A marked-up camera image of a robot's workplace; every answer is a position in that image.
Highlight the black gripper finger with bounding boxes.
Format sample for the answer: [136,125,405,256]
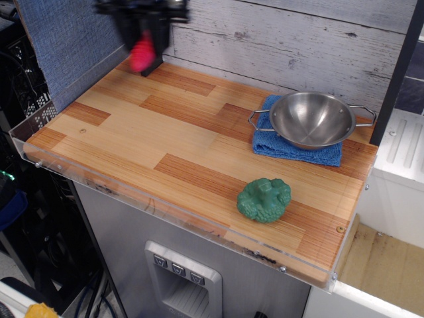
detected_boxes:
[147,16,170,55]
[114,15,141,52]

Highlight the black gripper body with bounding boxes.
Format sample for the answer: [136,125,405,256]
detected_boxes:
[94,1,189,23]

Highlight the red-handled metal spoon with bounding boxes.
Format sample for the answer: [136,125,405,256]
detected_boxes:
[130,30,156,72]

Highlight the blue folded cloth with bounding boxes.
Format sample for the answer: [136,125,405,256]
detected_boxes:
[252,95,342,167]

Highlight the blue fabric panel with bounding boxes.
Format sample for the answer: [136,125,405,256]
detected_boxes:
[15,0,129,112]

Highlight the black plastic crate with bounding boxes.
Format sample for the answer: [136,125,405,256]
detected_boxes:
[1,36,51,127]

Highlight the clear acrylic edge guard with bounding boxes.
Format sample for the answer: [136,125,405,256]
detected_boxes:
[10,101,377,290]

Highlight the green toy broccoli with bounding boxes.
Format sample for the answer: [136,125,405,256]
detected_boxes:
[237,178,292,223]

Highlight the grey water dispenser panel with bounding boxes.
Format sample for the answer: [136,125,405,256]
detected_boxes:
[144,240,223,317]

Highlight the silver toy fridge front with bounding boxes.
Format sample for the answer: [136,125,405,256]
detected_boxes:
[76,184,310,317]

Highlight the white toy sink unit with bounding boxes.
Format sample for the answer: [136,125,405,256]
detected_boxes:
[304,109,423,317]

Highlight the black vertical post left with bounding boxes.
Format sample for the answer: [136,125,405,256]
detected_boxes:
[140,54,163,77]

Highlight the black vertical post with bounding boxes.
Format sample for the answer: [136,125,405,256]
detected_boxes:
[370,0,423,146]
[140,54,163,77]

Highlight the steel bowl with handles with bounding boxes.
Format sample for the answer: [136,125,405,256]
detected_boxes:
[248,91,377,150]

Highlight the black vertical post right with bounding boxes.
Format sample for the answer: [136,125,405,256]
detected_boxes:
[370,0,423,146]

